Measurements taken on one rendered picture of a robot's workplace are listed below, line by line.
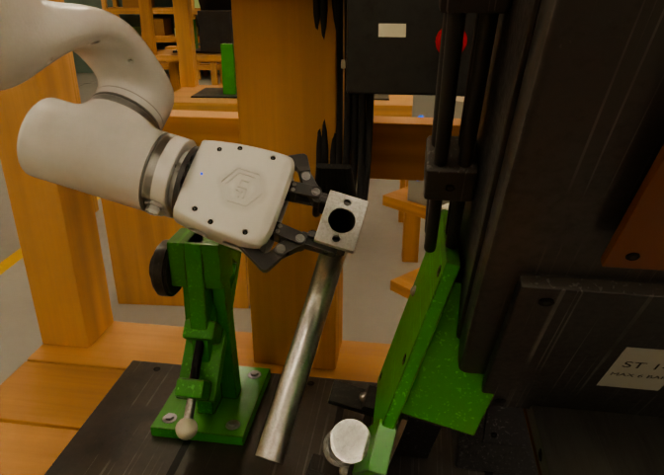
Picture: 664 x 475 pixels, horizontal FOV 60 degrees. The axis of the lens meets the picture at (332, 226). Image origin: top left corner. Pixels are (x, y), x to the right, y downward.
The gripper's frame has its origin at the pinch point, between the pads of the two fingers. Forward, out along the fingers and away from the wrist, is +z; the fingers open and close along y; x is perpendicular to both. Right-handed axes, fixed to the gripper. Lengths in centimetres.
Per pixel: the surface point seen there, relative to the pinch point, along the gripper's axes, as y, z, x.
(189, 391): -18.9, -11.5, 22.5
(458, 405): -13.6, 15.3, -3.5
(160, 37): 503, -386, 755
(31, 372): -23, -41, 46
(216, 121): 20.6, -23.0, 26.3
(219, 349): -12.6, -10.1, 24.9
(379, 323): 38, 30, 213
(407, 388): -13.8, 10.4, -5.1
